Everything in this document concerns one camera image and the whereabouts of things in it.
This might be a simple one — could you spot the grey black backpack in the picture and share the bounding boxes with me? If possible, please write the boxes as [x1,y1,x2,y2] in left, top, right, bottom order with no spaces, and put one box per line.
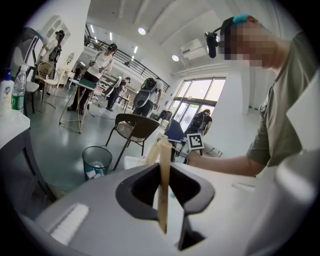
[133,77,158,109]

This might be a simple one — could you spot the gold wire chair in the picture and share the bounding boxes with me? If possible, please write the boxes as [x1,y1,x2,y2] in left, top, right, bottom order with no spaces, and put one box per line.
[37,61,60,113]

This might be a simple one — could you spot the black head-mounted camera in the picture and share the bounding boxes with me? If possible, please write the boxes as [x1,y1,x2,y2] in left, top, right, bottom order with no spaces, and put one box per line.
[204,26,222,59]

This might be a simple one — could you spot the white arched shelf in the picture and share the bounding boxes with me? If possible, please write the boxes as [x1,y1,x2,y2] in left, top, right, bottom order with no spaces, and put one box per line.
[41,14,72,43]

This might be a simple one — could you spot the dark blue chair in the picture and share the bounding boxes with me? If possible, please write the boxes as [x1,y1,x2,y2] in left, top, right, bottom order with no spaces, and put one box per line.
[163,119,188,141]

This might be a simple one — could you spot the person's olive shirt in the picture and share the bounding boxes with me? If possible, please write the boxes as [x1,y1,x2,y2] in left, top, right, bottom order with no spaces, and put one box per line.
[246,29,320,168]

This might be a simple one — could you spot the grey black office chair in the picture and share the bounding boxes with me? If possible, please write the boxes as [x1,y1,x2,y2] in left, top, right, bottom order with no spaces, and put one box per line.
[9,26,47,76]

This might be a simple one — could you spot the person's head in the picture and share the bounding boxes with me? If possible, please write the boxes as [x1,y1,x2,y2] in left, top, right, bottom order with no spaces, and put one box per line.
[219,13,292,76]

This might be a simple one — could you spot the glass entrance doors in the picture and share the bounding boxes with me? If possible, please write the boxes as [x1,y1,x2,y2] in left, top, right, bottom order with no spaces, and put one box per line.
[172,77,227,131]

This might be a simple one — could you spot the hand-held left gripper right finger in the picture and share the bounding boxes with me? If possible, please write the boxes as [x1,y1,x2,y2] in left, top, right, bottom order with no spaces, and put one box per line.
[170,162,261,256]

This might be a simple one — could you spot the clear plastic water bottle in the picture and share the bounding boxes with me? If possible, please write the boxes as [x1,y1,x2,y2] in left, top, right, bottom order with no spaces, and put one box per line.
[11,64,27,114]

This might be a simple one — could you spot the white soap bottle blue pump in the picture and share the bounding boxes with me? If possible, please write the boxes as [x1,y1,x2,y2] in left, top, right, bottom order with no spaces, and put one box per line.
[0,67,15,116]

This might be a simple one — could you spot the black mesh waste bin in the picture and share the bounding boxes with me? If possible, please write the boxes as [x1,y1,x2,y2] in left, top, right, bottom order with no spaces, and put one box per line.
[81,146,113,181]

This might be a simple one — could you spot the white basin black vanity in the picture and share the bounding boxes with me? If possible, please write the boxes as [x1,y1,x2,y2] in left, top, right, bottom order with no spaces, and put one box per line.
[0,109,52,210]

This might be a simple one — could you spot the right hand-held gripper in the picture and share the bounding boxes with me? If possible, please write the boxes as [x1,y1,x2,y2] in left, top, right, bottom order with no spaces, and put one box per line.
[183,133,205,165]

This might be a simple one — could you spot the brown wicker chair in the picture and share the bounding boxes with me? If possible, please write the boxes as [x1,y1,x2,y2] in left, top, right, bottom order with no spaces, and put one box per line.
[105,113,161,171]

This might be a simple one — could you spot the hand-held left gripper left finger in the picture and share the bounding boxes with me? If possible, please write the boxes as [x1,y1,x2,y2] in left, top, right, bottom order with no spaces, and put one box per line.
[34,162,180,256]

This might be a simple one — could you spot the ceiling air conditioner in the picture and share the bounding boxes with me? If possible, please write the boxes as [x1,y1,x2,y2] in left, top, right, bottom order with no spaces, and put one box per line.
[179,38,209,61]

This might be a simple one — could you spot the green top gold-legged table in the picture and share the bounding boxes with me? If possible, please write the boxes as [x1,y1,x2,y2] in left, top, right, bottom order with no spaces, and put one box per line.
[59,78,98,135]

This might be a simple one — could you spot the person's right forearm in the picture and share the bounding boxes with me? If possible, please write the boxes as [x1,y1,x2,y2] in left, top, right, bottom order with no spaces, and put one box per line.
[186,149,266,178]

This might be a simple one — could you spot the short wooden stick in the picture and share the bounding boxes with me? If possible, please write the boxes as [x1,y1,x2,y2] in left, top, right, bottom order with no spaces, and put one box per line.
[156,139,174,235]

